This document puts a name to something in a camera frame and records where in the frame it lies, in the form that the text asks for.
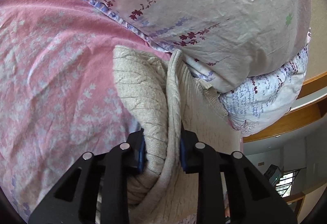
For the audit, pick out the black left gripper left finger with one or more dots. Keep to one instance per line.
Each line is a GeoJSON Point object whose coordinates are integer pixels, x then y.
{"type": "Point", "coordinates": [73, 199]}

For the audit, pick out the window with dark frame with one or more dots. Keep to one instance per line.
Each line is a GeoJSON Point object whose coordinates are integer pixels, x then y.
{"type": "Point", "coordinates": [281, 181]}

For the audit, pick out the pink floral pillow front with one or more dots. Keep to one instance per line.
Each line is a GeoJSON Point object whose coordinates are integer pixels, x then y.
{"type": "Point", "coordinates": [262, 100]}

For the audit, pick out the pink floral bed sheet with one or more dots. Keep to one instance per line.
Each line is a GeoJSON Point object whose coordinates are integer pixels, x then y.
{"type": "Point", "coordinates": [61, 62]}

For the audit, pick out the pale pink pillow behind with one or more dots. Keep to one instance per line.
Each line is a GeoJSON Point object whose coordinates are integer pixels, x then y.
{"type": "Point", "coordinates": [224, 41]}

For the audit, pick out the beige knitted sweater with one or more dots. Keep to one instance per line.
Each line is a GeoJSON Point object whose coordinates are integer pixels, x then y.
{"type": "Point", "coordinates": [153, 101]}

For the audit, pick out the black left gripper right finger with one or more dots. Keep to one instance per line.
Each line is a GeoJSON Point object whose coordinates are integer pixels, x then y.
{"type": "Point", "coordinates": [251, 197]}

